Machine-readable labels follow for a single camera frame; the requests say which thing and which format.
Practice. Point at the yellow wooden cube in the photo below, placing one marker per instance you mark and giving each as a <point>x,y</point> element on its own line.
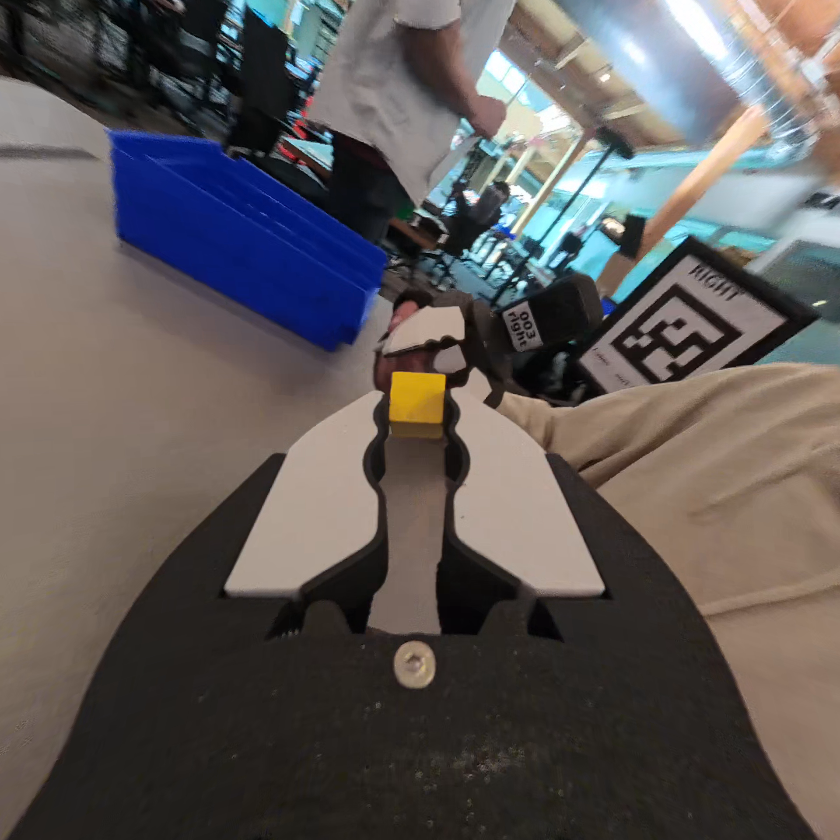
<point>417,400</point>

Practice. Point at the person's right forearm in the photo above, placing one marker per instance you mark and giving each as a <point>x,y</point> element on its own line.
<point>689,459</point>

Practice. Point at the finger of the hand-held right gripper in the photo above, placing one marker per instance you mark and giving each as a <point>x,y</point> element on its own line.
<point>453,361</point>
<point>430,326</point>

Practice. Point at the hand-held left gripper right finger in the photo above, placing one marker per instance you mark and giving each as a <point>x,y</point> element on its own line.
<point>522,518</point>

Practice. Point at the blue plastic bin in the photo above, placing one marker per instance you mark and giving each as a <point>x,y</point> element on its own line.
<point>249,249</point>

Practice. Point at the wooden post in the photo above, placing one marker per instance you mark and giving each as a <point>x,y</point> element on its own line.
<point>705,177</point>

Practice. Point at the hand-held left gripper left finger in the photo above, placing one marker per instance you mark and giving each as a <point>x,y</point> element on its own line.
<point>308,518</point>

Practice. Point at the black office chair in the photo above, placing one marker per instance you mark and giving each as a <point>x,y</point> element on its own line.
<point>266,79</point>

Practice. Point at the silver ventilation duct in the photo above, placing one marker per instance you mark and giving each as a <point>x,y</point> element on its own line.
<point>656,52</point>

